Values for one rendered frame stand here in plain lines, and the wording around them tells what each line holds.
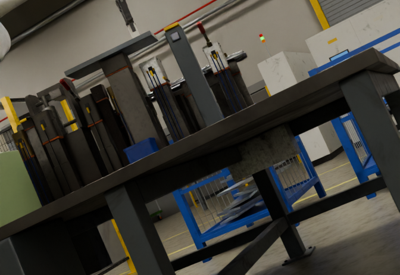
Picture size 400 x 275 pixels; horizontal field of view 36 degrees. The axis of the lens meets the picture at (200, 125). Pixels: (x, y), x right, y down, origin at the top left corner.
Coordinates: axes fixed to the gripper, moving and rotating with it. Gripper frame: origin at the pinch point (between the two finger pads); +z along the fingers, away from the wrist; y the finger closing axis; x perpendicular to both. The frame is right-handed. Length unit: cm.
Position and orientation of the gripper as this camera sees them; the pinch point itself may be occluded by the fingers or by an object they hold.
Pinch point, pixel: (134, 33)
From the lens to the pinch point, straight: 240.3
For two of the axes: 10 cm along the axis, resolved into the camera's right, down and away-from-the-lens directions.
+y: -0.8, 1.3, 9.9
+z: 4.1, 9.1, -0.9
